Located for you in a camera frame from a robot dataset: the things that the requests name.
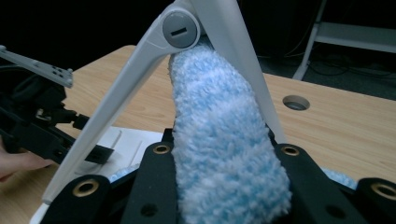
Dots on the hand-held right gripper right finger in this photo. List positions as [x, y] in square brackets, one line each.
[311, 193]

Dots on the blue striped towel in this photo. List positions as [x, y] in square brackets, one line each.
[218, 140]

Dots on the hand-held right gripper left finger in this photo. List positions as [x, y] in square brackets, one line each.
[152, 186]

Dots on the white metal stand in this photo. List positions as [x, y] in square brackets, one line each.
[342, 34]

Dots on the white desk lamp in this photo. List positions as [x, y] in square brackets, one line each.
[130, 74]

